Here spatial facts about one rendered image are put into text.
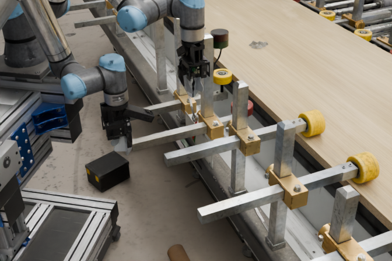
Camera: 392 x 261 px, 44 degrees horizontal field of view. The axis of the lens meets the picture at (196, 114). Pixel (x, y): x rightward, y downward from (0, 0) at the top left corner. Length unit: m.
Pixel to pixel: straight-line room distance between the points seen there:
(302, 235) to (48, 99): 1.01
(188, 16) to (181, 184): 1.51
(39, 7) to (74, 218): 1.19
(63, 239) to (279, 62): 1.21
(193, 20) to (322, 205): 0.70
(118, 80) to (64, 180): 1.53
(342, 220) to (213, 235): 1.45
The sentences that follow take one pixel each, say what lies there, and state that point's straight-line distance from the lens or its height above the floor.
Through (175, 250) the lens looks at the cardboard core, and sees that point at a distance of 2.33.
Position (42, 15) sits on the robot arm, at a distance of 1.46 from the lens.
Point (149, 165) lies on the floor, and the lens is 2.95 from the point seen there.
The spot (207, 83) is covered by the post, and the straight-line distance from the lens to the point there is 1.66.
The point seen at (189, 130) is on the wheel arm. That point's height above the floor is 0.86.
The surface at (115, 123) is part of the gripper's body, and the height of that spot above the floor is 0.96.
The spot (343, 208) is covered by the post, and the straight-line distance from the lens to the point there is 1.10.
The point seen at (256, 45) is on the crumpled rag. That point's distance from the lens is 2.18.
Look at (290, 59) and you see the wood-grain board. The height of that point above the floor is 0.90.
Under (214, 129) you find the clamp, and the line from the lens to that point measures 1.68.
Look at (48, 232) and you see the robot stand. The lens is 2.34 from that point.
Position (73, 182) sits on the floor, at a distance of 2.91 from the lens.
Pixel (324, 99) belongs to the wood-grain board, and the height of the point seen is 0.90.
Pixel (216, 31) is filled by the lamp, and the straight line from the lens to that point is 1.62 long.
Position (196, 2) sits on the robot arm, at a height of 1.33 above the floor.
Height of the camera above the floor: 1.80
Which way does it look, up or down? 32 degrees down
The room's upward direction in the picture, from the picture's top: 1 degrees counter-clockwise
